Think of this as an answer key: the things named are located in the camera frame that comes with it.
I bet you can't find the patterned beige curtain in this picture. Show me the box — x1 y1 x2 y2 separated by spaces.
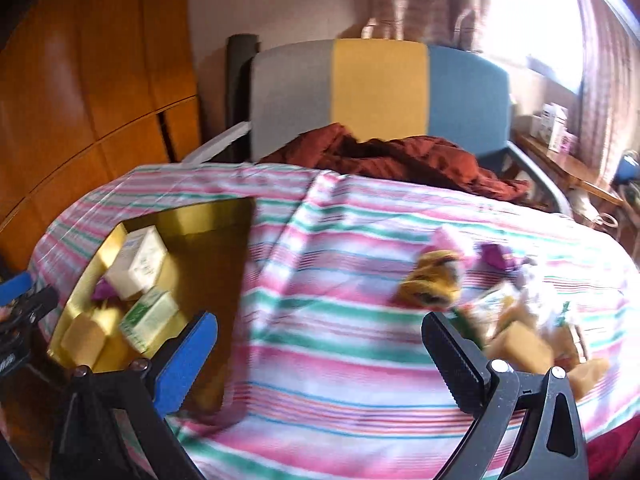
362 0 493 53
565 0 640 186

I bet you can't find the orange cake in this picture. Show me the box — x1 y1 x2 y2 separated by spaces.
567 357 612 399
485 320 556 376

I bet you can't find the blue office chair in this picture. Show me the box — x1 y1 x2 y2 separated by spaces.
612 150 640 186

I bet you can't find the small purple snack packet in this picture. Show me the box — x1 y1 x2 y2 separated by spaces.
91 277 121 303

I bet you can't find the gold tray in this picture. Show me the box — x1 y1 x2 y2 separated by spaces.
47 197 258 413

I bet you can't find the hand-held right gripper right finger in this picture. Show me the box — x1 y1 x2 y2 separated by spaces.
421 312 590 480

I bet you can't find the wooden side table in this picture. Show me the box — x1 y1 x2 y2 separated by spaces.
515 130 626 207

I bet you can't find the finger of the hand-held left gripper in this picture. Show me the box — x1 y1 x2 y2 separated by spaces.
0 271 60 328

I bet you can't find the yellow sponge cake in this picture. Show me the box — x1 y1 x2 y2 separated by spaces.
92 305 132 356
60 312 108 367

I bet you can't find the white plastic bag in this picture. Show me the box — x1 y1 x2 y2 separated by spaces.
570 190 621 233

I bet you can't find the yellow brown plush item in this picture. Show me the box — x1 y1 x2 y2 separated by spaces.
397 252 463 308

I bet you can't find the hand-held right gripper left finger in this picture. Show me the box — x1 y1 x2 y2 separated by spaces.
50 311 218 480

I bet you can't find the striped pink green blanket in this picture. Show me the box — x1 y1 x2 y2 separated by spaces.
30 162 640 480

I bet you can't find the wooden wardrobe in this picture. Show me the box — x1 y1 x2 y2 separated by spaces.
0 0 203 271

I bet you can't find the green and white carton box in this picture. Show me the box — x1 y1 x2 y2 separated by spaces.
119 287 182 355

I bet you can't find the white cardboard box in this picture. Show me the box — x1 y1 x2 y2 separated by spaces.
537 102 569 153

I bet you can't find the grey yellow blue chair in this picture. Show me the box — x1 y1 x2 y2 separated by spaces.
180 35 573 216

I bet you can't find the rust red jacket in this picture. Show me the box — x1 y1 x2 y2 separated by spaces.
260 122 531 206

